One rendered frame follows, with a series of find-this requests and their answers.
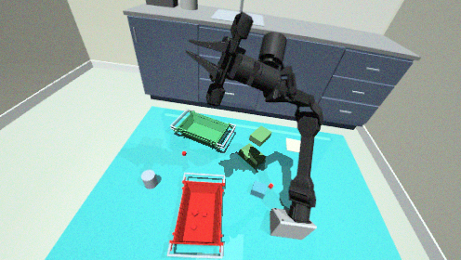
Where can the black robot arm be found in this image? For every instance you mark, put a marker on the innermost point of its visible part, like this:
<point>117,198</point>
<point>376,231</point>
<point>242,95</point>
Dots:
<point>275,89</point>

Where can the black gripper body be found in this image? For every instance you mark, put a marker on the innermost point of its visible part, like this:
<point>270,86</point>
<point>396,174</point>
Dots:
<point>239,67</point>

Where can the light blue cube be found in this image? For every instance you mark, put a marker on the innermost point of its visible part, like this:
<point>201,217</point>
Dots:
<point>259,189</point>

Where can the light green block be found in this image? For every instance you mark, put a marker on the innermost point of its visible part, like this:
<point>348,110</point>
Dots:
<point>252,155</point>
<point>260,136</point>

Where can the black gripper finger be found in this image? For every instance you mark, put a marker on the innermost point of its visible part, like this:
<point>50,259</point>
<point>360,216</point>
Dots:
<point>210,67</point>
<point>220,46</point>

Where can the grey cylinder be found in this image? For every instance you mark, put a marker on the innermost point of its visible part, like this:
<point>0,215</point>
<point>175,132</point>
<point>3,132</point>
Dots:
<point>149,179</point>

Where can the red plastic tray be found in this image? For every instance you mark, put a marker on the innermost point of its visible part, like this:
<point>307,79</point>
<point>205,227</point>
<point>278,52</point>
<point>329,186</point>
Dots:
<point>204,197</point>

